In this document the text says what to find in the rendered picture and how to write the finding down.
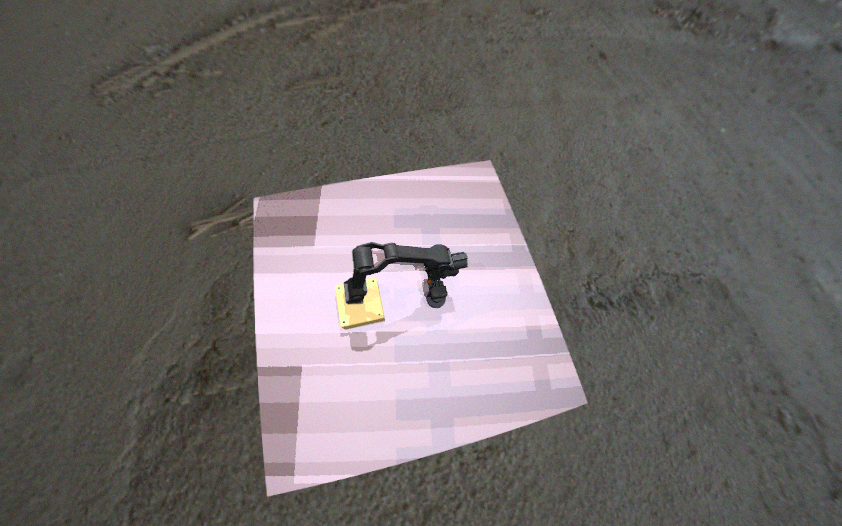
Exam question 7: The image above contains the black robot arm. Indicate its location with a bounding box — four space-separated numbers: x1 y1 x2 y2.
344 242 468 305

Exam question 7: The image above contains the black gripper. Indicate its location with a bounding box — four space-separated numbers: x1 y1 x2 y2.
424 264 448 300

